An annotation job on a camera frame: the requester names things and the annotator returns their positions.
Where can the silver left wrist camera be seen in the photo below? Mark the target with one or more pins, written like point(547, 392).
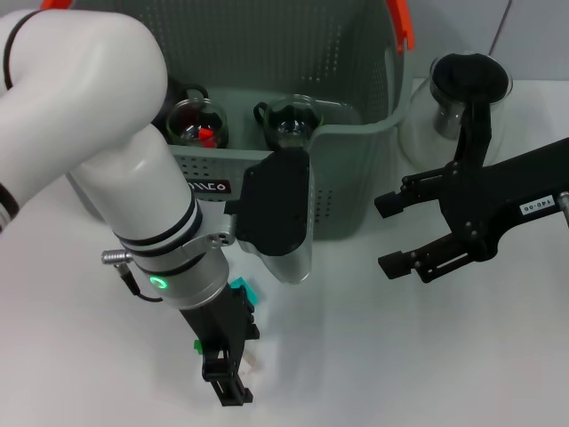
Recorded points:
point(275, 209)

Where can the dark clay teapot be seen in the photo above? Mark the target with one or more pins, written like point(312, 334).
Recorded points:
point(197, 89)

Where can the teal square toy tile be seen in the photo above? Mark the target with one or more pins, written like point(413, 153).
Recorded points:
point(249, 291)

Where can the grey perforated storage bin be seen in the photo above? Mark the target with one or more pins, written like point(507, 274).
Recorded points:
point(347, 178)

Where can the white toy brick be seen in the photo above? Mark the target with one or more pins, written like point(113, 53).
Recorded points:
point(252, 365)

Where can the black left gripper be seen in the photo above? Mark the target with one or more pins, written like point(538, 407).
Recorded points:
point(222, 320)

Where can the small red toy brick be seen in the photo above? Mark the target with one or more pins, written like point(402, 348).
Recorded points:
point(205, 135)

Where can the green toy brick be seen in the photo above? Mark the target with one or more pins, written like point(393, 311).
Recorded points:
point(197, 347)

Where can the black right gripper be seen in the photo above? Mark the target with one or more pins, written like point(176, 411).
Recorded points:
point(489, 204)

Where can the glass teacup black base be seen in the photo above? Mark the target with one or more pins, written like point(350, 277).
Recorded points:
point(291, 129)
point(186, 133)

